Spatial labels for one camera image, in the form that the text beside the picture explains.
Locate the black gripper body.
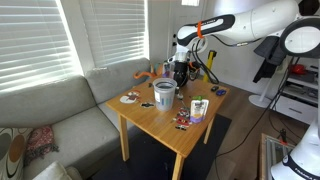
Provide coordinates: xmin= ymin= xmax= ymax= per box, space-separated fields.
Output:
xmin=173 ymin=62 xmax=188 ymax=87

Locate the silver metal spoon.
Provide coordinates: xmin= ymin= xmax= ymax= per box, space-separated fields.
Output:
xmin=177 ymin=93 xmax=189 ymax=110

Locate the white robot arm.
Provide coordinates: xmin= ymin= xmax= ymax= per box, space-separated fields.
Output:
xmin=169 ymin=0 xmax=320 ymax=66

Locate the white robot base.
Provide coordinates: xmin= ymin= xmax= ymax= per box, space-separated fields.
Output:
xmin=271 ymin=120 xmax=320 ymax=180

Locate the wooden side table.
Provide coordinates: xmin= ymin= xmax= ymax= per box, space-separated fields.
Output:
xmin=106 ymin=78 xmax=226 ymax=180

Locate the white purple food pouch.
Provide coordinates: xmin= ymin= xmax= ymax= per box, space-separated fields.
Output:
xmin=190 ymin=99 xmax=209 ymax=123

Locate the orange octopus toy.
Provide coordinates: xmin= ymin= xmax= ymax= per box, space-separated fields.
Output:
xmin=133 ymin=64 xmax=163 ymax=79

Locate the small black sticker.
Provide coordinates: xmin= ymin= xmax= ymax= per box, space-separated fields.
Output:
xmin=141 ymin=102 xmax=155 ymax=108

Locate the black toy car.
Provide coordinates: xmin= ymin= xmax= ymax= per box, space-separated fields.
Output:
xmin=211 ymin=86 xmax=219 ymax=92

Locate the blue toy car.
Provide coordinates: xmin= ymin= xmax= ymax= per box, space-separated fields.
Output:
xmin=216 ymin=89 xmax=226 ymax=96

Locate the black floor rug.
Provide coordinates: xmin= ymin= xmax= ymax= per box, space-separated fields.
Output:
xmin=92 ymin=114 xmax=232 ymax=180

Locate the dark hanging jacket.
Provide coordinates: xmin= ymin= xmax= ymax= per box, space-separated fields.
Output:
xmin=253 ymin=36 xmax=286 ymax=83

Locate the grey sofa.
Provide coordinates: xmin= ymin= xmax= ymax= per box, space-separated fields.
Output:
xmin=0 ymin=58 xmax=150 ymax=180

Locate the white shelf unit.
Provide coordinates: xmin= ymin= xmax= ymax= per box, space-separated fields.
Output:
xmin=271 ymin=64 xmax=318 ymax=124

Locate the white pillow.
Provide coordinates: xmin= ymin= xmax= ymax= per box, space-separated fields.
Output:
xmin=32 ymin=162 xmax=72 ymax=180

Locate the red patterned cloth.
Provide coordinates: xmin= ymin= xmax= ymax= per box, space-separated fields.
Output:
xmin=24 ymin=126 xmax=59 ymax=166

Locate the patterned cushion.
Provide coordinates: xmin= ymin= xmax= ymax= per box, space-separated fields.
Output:
xmin=0 ymin=128 xmax=32 ymax=180

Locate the right yellow stanchion post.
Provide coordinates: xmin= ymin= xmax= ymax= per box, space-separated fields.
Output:
xmin=203 ymin=50 xmax=217 ymax=82

